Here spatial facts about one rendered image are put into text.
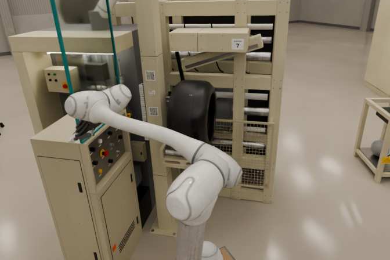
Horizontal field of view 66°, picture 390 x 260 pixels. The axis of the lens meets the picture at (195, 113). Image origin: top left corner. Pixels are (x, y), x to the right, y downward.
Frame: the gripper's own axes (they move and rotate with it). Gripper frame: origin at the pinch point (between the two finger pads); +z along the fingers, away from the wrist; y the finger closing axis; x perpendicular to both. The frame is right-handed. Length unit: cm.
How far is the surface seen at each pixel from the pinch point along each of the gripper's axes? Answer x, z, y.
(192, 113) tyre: -80, -22, 15
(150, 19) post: -50, -36, 78
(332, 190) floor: -279, -34, -57
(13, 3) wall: -293, 583, 894
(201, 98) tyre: -84, -31, 23
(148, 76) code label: -68, -7, 56
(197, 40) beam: -91, -44, 70
